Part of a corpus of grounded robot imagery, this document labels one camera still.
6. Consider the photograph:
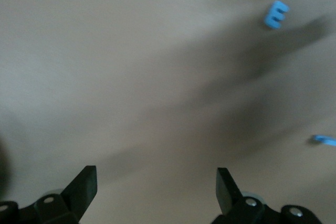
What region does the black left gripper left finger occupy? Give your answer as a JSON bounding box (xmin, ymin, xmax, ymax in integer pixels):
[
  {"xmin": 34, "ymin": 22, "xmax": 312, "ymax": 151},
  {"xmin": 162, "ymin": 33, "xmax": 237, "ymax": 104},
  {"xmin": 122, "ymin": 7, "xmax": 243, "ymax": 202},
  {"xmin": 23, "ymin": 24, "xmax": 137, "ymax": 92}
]
[{"xmin": 0, "ymin": 165, "xmax": 98, "ymax": 224}]

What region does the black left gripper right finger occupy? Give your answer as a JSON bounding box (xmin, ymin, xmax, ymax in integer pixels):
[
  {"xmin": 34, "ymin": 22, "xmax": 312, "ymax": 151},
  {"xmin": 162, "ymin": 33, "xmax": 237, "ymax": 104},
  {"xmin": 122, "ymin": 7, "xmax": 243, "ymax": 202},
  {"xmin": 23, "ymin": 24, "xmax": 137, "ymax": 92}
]
[{"xmin": 211, "ymin": 167, "xmax": 322, "ymax": 224}]

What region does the light blue three-pronged foam letter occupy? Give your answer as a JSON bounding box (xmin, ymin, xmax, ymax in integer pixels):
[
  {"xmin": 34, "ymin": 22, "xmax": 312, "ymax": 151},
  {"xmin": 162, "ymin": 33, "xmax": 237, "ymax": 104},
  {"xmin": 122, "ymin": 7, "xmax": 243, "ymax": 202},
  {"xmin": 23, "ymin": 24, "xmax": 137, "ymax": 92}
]
[{"xmin": 264, "ymin": 0, "xmax": 289, "ymax": 30}]

